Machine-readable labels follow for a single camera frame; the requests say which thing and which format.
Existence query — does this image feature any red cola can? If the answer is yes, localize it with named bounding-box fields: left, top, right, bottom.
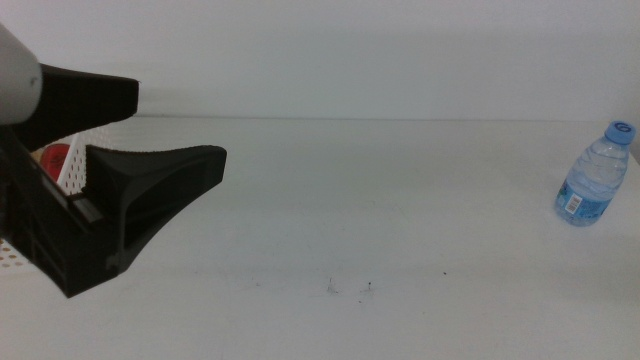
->
left=39, top=143, right=74, bottom=184

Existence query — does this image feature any clear water bottle blue cap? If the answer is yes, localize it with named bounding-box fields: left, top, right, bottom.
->
left=553, top=119, right=637, bottom=228

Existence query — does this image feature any white perforated plastic basket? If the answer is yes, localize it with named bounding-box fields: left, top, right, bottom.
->
left=0, top=122, right=129, bottom=270

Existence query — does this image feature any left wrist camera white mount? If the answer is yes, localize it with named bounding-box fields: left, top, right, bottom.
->
left=0, top=22, right=44, bottom=127

